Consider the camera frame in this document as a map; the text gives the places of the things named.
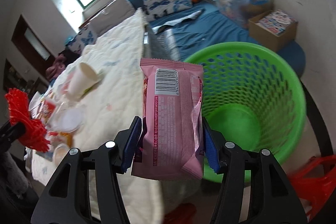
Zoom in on pink snack packet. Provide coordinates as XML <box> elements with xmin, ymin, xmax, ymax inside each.
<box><xmin>131</xmin><ymin>59</ymin><xmax>204</xmax><ymax>180</ymax></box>

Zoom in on white paper cup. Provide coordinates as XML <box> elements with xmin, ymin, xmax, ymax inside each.
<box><xmin>67</xmin><ymin>63</ymin><xmax>100</xmax><ymax>100</ymax></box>

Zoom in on red plastic stool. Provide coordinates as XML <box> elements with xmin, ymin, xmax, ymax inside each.
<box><xmin>288</xmin><ymin>155</ymin><xmax>335</xmax><ymax>221</ymax></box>

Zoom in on red plastic fan toy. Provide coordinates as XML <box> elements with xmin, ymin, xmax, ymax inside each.
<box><xmin>5</xmin><ymin>88</ymin><xmax>50</xmax><ymax>152</ymax></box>

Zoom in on white plastic lid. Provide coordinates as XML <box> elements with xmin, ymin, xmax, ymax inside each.
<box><xmin>56</xmin><ymin>108</ymin><xmax>83</xmax><ymax>133</ymax></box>

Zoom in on cream quilted blanket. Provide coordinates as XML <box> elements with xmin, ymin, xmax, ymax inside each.
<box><xmin>24</xmin><ymin>8</ymin><xmax>200</xmax><ymax>224</ymax></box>

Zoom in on green plastic mesh basket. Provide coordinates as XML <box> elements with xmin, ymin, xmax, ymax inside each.
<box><xmin>183</xmin><ymin>41</ymin><xmax>307</xmax><ymax>184</ymax></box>

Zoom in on cardboard box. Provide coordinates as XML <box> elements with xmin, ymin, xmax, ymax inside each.
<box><xmin>248</xmin><ymin>9</ymin><xmax>298</xmax><ymax>52</ymax></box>

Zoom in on colourful books in box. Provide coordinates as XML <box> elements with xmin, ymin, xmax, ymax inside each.
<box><xmin>256</xmin><ymin>9</ymin><xmax>297</xmax><ymax>36</ymax></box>

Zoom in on blue mattress sheet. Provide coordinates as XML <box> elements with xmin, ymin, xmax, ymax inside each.
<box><xmin>127</xmin><ymin>0</ymin><xmax>306</xmax><ymax>75</ymax></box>

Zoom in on beige cushion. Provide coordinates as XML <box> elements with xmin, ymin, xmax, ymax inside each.
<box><xmin>89</xmin><ymin>0</ymin><xmax>135</xmax><ymax>37</ymax></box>

